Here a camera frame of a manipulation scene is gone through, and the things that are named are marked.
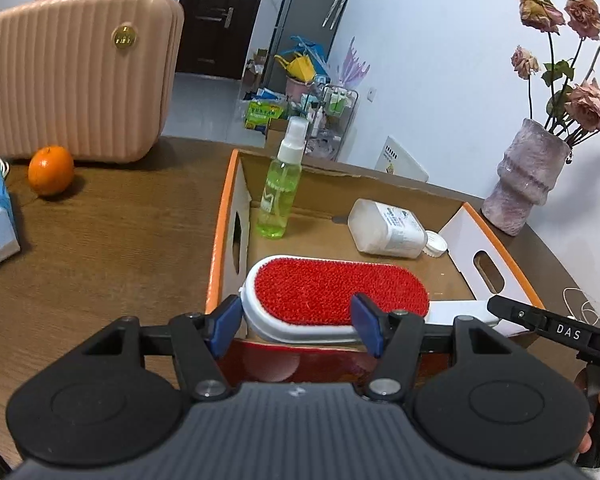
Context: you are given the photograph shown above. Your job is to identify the pink textured vase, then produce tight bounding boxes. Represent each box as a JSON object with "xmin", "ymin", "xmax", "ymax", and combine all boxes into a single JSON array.
[{"xmin": 481, "ymin": 118, "xmax": 571, "ymax": 236}]

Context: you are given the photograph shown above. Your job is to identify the dried pink roses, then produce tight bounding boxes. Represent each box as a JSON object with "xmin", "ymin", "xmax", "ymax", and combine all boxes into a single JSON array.
[{"xmin": 510, "ymin": 0, "xmax": 600, "ymax": 148}]

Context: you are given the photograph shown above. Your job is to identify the orange fruit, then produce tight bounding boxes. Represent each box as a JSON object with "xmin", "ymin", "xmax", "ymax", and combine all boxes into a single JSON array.
[{"xmin": 27, "ymin": 145, "xmax": 74, "ymax": 197}]

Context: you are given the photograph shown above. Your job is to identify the pink ribbed suitcase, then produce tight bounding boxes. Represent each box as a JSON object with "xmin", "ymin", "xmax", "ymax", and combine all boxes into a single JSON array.
[{"xmin": 0, "ymin": 0, "xmax": 184, "ymax": 162}]

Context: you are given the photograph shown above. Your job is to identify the white square plastic bottle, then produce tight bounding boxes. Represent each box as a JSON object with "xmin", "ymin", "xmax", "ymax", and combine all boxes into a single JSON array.
[{"xmin": 347, "ymin": 198, "xmax": 449, "ymax": 259}]

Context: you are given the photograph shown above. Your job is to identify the wire rack with clutter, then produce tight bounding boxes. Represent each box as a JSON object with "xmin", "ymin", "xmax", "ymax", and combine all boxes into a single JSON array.
[{"xmin": 286, "ymin": 79, "xmax": 358, "ymax": 162}]

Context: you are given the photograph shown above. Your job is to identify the dark brown door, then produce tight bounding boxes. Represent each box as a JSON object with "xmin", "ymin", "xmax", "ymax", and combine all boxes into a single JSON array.
[{"xmin": 176, "ymin": 0, "xmax": 244, "ymax": 79}]

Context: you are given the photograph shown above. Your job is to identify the brown cardboard box on floor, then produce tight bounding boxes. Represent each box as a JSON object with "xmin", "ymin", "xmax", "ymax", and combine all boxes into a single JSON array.
[{"xmin": 264, "ymin": 118, "xmax": 288, "ymax": 156}]

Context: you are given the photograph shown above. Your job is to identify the green spray bottle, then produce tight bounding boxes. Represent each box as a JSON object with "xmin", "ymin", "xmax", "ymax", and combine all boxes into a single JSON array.
[{"xmin": 257, "ymin": 116, "xmax": 309, "ymax": 240}]

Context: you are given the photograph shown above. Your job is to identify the grey refrigerator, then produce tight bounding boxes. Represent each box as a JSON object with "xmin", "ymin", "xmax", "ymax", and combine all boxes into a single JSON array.
[{"xmin": 262, "ymin": 0, "xmax": 337, "ymax": 92}]

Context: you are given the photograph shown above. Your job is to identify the red white lint brush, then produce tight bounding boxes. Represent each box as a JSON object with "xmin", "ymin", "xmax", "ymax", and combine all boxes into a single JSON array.
[{"xmin": 239, "ymin": 255, "xmax": 524, "ymax": 346}]

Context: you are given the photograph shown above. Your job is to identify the orange white cardboard box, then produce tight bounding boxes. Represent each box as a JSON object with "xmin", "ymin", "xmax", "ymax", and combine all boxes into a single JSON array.
[{"xmin": 206, "ymin": 151, "xmax": 541, "ymax": 385}]

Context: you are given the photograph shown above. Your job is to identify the white board leaning on wall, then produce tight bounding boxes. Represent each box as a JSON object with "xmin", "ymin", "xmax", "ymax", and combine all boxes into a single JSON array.
[{"xmin": 374, "ymin": 136, "xmax": 429, "ymax": 182}]

